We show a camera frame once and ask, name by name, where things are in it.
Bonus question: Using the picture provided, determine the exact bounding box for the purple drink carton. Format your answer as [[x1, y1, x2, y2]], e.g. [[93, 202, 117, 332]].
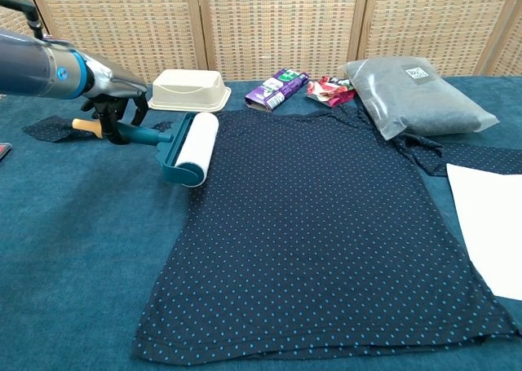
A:
[[244, 69, 310, 114]]

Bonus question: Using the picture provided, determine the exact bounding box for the grey garment in plastic bag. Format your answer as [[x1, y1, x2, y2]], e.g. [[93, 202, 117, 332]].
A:
[[338, 55, 500, 141]]

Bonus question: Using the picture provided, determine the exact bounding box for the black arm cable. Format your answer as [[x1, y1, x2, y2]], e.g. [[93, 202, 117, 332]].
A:
[[0, 0, 46, 41]]

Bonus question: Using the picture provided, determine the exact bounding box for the red floral pouch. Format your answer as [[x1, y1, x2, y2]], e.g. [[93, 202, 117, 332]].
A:
[[305, 75, 356, 108]]

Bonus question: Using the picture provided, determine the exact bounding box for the white paper sheet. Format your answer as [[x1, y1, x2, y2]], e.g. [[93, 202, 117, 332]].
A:
[[445, 163, 522, 303]]

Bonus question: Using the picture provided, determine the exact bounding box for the woven wicker folding screen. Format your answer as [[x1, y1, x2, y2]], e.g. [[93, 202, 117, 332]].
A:
[[0, 0, 522, 99]]

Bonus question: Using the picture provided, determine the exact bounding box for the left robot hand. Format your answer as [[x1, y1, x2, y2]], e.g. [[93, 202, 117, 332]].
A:
[[79, 56, 150, 146]]

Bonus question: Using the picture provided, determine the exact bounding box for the teal table cover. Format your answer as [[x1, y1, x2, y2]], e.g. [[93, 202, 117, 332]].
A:
[[0, 75, 522, 371]]

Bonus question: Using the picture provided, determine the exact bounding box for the dark polka dot shirt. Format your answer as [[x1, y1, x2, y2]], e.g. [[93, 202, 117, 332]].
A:
[[20, 108, 522, 362]]

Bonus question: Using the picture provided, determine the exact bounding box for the beige plastic box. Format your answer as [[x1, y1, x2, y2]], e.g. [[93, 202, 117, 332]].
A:
[[147, 68, 232, 114]]

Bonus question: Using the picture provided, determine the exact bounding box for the teal lint roller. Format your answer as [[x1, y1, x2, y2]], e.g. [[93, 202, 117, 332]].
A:
[[71, 112, 220, 188]]

